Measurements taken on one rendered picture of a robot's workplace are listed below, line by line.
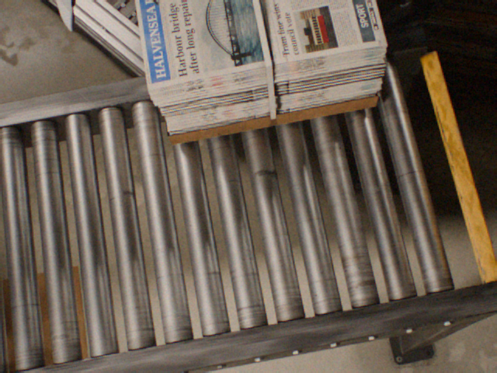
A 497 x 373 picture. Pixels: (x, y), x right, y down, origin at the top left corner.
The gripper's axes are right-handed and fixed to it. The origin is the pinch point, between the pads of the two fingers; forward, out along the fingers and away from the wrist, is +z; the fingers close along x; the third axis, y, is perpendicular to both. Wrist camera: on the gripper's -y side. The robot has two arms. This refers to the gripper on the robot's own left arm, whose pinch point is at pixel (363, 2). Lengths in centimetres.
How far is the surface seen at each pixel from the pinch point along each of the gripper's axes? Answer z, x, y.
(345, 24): 9.4, 18.2, 26.5
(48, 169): 64, 23, 3
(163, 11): 36.8, 9.8, 26.2
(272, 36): 20.8, 17.8, 26.4
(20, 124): 69, 13, 3
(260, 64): 23.5, 22.2, 26.3
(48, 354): 93, 46, -77
